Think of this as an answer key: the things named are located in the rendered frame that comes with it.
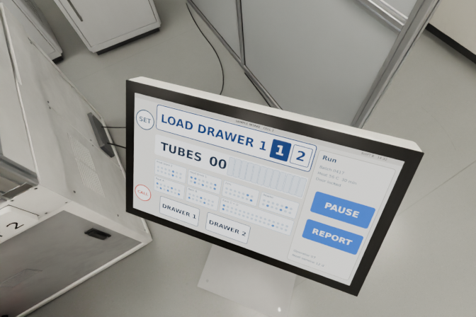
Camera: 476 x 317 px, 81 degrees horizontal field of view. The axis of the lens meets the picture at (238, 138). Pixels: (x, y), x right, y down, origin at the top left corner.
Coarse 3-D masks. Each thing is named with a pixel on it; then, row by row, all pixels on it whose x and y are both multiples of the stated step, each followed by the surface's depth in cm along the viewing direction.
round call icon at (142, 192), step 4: (136, 184) 61; (140, 184) 60; (136, 188) 61; (140, 188) 61; (144, 188) 60; (148, 188) 60; (136, 192) 62; (140, 192) 61; (144, 192) 61; (148, 192) 60; (136, 196) 62; (140, 196) 62; (144, 196) 61; (148, 196) 61; (144, 200) 62; (148, 200) 61
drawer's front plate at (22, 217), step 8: (8, 208) 71; (16, 208) 73; (0, 216) 70; (8, 216) 72; (16, 216) 73; (24, 216) 75; (32, 216) 78; (0, 224) 73; (24, 224) 78; (0, 232) 75; (8, 232) 77; (16, 232) 79; (0, 240) 77
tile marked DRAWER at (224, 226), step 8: (208, 216) 58; (216, 216) 57; (208, 224) 58; (216, 224) 58; (224, 224) 57; (232, 224) 56; (240, 224) 56; (216, 232) 58; (224, 232) 58; (232, 232) 57; (240, 232) 57; (248, 232) 56; (240, 240) 57; (248, 240) 57
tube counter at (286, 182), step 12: (216, 156) 52; (228, 156) 51; (216, 168) 53; (228, 168) 52; (240, 168) 52; (252, 168) 51; (264, 168) 50; (276, 168) 49; (252, 180) 52; (264, 180) 51; (276, 180) 50; (288, 180) 49; (300, 180) 49; (288, 192) 50; (300, 192) 50
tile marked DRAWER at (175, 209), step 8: (160, 200) 60; (168, 200) 59; (160, 208) 61; (168, 208) 60; (176, 208) 60; (184, 208) 59; (192, 208) 58; (168, 216) 61; (176, 216) 60; (184, 216) 60; (192, 216) 59; (192, 224) 60
